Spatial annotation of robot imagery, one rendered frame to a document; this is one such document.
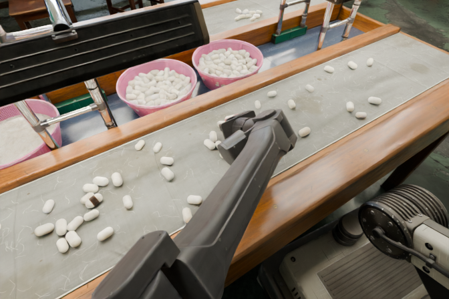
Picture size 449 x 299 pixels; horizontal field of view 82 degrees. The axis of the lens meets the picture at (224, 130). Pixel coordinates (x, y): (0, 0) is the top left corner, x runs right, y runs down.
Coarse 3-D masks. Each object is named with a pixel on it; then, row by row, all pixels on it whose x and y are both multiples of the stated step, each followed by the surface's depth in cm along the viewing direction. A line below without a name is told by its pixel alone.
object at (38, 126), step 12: (48, 0) 44; (60, 0) 46; (48, 12) 42; (60, 12) 41; (60, 24) 38; (72, 24) 41; (60, 36) 38; (72, 36) 39; (96, 84) 64; (96, 96) 65; (24, 108) 57; (84, 108) 66; (96, 108) 67; (108, 108) 70; (36, 120) 61; (48, 120) 63; (60, 120) 64; (108, 120) 71; (36, 132) 63; (48, 132) 65; (48, 144) 66
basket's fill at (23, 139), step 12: (12, 120) 80; (24, 120) 79; (0, 132) 75; (12, 132) 75; (24, 132) 76; (0, 144) 72; (12, 144) 73; (24, 144) 73; (36, 144) 73; (0, 156) 70; (12, 156) 70
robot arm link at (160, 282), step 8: (160, 272) 21; (152, 280) 20; (160, 280) 20; (168, 280) 21; (152, 288) 19; (160, 288) 20; (168, 288) 20; (144, 296) 19; (152, 296) 19; (160, 296) 19; (168, 296) 20; (176, 296) 21
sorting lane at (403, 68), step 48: (384, 48) 106; (432, 48) 106; (288, 96) 86; (336, 96) 86; (384, 96) 86; (192, 144) 72; (48, 192) 62; (96, 192) 62; (144, 192) 62; (192, 192) 62; (0, 240) 54; (48, 240) 54; (96, 240) 54; (0, 288) 48; (48, 288) 48
